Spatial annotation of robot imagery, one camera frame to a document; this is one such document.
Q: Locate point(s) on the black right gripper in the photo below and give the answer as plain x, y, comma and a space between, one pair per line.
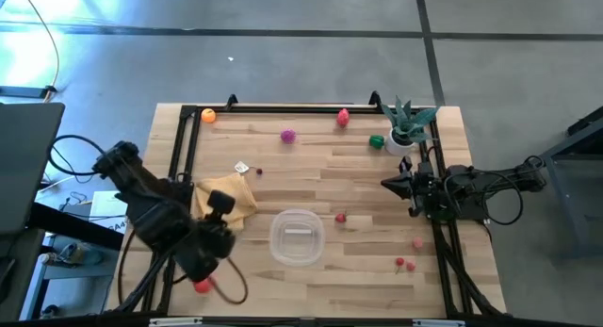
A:
428, 190

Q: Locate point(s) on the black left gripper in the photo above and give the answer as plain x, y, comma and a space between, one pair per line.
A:
207, 251

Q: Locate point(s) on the red toy tomato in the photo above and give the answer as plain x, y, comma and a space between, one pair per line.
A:
202, 287

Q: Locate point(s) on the green toy bell pepper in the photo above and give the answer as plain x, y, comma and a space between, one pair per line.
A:
376, 142

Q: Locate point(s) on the red toy strawberry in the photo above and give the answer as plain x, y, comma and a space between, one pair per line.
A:
340, 218

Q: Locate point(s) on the pink toy dragon fruit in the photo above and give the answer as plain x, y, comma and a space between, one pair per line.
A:
343, 118

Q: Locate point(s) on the dark red toy cherry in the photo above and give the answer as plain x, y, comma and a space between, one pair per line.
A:
258, 171

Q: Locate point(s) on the purple striped toy cabbage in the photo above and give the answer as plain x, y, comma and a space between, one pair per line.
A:
288, 136

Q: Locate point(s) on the orange toy fruit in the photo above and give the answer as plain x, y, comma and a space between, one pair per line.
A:
208, 116

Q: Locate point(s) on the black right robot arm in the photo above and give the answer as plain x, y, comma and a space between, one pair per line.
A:
471, 185

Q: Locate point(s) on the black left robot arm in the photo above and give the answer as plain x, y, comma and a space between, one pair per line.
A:
141, 195

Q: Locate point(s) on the clear plastic tupperware container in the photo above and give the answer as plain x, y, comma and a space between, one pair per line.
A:
297, 251

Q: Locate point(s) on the green plant in white pot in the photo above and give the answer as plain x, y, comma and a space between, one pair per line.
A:
398, 147

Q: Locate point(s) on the pale pink toy fruit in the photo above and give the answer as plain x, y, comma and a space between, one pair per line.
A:
417, 243

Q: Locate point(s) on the yellow folded cloth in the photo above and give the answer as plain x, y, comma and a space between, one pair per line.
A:
242, 202

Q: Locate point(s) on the bright red toy cherry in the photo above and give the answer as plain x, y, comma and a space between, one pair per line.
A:
399, 261

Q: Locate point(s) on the small pink toy fruit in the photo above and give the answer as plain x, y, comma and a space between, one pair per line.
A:
411, 266

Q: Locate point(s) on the white printed box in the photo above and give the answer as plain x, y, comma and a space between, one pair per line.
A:
101, 214

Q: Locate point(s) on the black side desk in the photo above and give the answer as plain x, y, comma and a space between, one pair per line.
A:
75, 228

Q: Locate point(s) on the dark blue-grey cart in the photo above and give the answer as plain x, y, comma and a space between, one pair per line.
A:
584, 204

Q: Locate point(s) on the dark grey cabinet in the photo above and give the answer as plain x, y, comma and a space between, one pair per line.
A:
19, 270

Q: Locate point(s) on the dark grey monitor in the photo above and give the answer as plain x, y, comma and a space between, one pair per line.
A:
28, 167

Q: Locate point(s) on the black floor plate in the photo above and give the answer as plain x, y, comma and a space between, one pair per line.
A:
23, 92

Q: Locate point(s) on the silver bracket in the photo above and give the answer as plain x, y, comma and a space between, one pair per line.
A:
176, 322
438, 323

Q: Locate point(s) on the black aluminium table frame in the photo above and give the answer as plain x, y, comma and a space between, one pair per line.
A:
320, 109

